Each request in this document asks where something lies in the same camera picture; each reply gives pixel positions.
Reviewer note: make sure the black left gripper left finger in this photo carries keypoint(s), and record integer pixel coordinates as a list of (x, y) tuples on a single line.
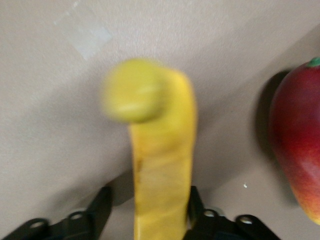
[(97, 215)]

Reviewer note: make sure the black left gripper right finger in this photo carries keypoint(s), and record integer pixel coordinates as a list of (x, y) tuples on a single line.
[(200, 225)]

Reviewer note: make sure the yellow banana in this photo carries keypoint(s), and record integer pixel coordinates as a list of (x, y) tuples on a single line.
[(162, 162)]

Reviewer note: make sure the red yellow mango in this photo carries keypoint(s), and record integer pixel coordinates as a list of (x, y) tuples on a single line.
[(297, 137)]

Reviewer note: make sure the clear tape patch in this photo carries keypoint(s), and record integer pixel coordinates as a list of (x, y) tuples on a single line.
[(92, 37)]

